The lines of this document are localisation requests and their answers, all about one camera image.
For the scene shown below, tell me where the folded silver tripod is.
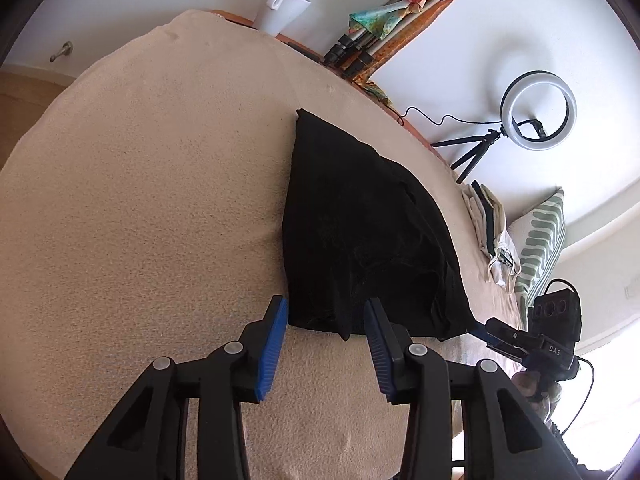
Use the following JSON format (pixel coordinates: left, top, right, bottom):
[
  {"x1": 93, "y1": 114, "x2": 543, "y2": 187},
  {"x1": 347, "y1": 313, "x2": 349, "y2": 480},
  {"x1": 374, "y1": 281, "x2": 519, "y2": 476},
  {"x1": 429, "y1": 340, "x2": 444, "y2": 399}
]
[{"x1": 322, "y1": 0, "x2": 451, "y2": 77}]

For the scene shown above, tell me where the stack of folded clothes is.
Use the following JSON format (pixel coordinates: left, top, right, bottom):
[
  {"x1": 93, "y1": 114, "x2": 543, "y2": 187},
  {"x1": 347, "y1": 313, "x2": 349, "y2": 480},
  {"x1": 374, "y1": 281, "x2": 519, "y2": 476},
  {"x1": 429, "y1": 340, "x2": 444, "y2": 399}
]
[{"x1": 461, "y1": 180, "x2": 522, "y2": 295}]

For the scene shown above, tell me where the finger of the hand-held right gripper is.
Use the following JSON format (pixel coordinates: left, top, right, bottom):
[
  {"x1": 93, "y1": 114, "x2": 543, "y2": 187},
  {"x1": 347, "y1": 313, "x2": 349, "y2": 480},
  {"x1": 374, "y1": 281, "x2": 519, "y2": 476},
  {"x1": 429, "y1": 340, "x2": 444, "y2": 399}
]
[
  {"x1": 485, "y1": 317, "x2": 545, "y2": 350},
  {"x1": 467, "y1": 328, "x2": 532, "y2": 362}
]

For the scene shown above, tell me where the black ring light cable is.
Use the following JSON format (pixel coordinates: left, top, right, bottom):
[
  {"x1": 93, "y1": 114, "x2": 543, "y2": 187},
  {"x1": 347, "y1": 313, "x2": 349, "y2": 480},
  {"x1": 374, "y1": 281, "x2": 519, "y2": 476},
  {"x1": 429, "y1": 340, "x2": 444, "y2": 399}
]
[{"x1": 394, "y1": 106, "x2": 546, "y2": 137}]

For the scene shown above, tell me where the white ring light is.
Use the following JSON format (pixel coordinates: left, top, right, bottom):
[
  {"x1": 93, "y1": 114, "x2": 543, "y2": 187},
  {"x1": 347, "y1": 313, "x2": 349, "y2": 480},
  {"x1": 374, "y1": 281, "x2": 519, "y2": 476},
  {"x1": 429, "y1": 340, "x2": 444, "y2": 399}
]
[{"x1": 501, "y1": 70, "x2": 578, "y2": 151}]

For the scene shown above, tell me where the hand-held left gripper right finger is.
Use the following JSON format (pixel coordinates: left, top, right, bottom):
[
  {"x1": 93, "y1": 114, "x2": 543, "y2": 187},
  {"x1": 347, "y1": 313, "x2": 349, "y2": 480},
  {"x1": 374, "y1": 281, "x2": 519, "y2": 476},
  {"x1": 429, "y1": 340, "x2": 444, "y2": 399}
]
[{"x1": 363, "y1": 297, "x2": 581, "y2": 480}]

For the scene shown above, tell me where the black t-shirt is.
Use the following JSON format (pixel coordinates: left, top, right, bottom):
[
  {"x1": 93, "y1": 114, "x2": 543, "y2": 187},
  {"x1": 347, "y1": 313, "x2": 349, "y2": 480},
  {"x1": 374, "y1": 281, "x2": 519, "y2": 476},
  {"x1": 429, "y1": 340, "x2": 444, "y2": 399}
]
[{"x1": 281, "y1": 108, "x2": 477, "y2": 342}]

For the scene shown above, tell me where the beige blanket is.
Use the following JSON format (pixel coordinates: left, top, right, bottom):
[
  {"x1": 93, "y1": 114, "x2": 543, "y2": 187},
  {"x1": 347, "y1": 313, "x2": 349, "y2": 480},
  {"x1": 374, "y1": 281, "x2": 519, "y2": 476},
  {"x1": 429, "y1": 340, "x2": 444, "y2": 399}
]
[{"x1": 0, "y1": 7, "x2": 531, "y2": 480}]

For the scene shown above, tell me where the colourful orange scarf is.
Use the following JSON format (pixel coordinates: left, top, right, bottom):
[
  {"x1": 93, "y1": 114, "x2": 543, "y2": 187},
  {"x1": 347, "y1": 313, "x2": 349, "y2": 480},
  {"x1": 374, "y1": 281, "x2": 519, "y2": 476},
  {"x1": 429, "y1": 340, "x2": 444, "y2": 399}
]
[{"x1": 348, "y1": 0, "x2": 462, "y2": 108}]

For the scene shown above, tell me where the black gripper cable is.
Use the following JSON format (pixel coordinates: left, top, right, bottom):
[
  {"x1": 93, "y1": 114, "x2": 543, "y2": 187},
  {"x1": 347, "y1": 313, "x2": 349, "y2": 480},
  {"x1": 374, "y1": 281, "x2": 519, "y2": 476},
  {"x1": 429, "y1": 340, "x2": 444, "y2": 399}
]
[{"x1": 542, "y1": 279, "x2": 597, "y2": 438}]

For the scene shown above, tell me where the green striped cushion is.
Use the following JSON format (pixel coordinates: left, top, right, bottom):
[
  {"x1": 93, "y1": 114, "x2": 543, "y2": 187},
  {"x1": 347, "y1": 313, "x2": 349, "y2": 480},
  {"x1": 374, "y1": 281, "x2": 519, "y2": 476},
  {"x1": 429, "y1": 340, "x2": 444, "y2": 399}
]
[{"x1": 506, "y1": 187, "x2": 567, "y2": 311}]

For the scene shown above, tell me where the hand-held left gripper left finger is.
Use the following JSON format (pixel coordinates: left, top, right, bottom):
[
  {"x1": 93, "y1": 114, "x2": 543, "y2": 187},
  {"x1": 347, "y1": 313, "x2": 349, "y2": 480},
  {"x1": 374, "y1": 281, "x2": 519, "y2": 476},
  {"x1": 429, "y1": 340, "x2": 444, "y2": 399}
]
[{"x1": 65, "y1": 295, "x2": 290, "y2": 480}]

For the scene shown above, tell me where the person's right hand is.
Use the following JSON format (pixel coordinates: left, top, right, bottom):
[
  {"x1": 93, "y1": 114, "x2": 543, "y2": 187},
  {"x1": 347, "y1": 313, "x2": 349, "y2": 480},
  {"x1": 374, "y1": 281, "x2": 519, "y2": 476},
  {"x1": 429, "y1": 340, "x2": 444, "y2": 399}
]
[{"x1": 515, "y1": 367, "x2": 557, "y2": 413}]

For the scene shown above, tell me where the black ring light tripod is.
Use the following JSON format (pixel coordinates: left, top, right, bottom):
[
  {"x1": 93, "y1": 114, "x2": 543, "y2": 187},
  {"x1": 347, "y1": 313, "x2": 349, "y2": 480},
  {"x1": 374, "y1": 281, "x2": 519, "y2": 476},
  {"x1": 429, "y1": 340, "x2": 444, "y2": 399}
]
[{"x1": 430, "y1": 129, "x2": 506, "y2": 184}]

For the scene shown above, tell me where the white mug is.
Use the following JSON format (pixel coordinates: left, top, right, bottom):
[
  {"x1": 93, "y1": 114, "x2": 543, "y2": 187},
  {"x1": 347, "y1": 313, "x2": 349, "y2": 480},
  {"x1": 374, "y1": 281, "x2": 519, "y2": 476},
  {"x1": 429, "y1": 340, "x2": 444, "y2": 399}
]
[{"x1": 253, "y1": 0, "x2": 311, "y2": 37}]

